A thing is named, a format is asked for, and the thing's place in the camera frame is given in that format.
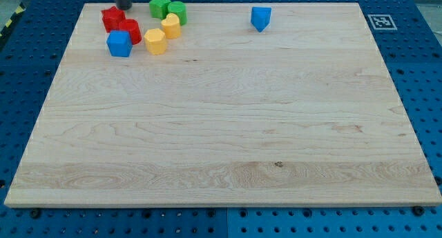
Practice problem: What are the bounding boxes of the red star block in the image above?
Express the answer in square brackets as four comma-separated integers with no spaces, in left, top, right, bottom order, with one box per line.
[101,6,126,33]

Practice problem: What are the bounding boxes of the yellow heart block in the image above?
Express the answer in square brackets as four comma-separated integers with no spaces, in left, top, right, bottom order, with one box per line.
[161,13,181,39]

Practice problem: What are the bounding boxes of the yellow hexagon block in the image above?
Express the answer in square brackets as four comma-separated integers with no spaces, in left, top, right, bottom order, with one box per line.
[144,28,168,55]

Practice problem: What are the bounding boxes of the white fiducial marker tag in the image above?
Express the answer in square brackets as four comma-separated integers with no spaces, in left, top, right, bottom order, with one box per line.
[368,14,397,30]

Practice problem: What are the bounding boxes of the green cylinder block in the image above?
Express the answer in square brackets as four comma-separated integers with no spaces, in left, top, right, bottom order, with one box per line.
[168,1,187,26]

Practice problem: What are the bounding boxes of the red cylinder block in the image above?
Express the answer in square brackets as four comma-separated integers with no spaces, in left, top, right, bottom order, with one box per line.
[118,19,142,45]

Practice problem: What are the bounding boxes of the wooden board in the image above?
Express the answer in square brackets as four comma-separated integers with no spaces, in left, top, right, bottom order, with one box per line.
[5,3,441,208]

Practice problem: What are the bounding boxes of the green star block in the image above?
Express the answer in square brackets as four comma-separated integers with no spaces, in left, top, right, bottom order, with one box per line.
[149,0,171,19]

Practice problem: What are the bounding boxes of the blue triangle block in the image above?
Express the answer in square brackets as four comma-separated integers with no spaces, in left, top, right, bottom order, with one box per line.
[251,6,271,32]

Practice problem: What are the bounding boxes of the blue cube block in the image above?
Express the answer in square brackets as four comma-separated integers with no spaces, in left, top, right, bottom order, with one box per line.
[106,30,133,57]

